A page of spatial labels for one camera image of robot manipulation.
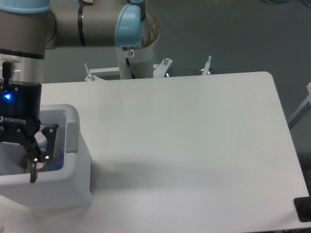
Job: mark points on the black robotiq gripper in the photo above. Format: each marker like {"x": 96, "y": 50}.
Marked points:
{"x": 19, "y": 122}

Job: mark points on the crushed clear plastic bottle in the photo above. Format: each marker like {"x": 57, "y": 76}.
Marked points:
{"x": 58, "y": 160}

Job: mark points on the white plastic bag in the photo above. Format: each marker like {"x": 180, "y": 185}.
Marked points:
{"x": 12, "y": 159}

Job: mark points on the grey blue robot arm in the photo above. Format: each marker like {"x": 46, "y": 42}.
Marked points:
{"x": 27, "y": 29}

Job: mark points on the white plastic trash can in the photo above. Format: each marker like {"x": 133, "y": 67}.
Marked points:
{"x": 68, "y": 187}

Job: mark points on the black clamp at table edge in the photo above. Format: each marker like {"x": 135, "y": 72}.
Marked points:
{"x": 303, "y": 208}

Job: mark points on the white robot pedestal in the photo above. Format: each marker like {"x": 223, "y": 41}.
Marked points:
{"x": 137, "y": 62}

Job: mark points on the white pedestal base frame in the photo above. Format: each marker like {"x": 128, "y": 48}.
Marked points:
{"x": 159, "y": 70}

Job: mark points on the white frame at right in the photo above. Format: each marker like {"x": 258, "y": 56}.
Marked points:
{"x": 301, "y": 110}

